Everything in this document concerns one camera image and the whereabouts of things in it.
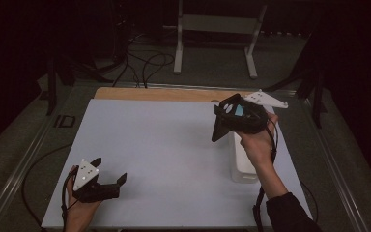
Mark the person's right hand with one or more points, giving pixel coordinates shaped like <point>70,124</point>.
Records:
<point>257,145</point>

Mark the white metal stand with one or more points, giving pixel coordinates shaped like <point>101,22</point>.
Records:
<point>219,24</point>

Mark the metal floor rail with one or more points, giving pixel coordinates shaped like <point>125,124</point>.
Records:
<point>190,86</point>
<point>16,180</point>
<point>338,167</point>

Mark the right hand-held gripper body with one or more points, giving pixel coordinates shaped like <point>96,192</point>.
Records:
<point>254,119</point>

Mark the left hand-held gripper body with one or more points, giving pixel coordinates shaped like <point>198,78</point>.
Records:
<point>91,191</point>

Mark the white plastic bin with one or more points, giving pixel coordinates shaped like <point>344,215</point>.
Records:
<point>243,164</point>

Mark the person's left hand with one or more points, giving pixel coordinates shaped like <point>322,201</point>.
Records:
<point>82,214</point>

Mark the black tripod stand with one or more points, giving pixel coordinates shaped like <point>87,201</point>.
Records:
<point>317,96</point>
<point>53,83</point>

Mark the black rectangular floor bracket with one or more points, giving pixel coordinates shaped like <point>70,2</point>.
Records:
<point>64,121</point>

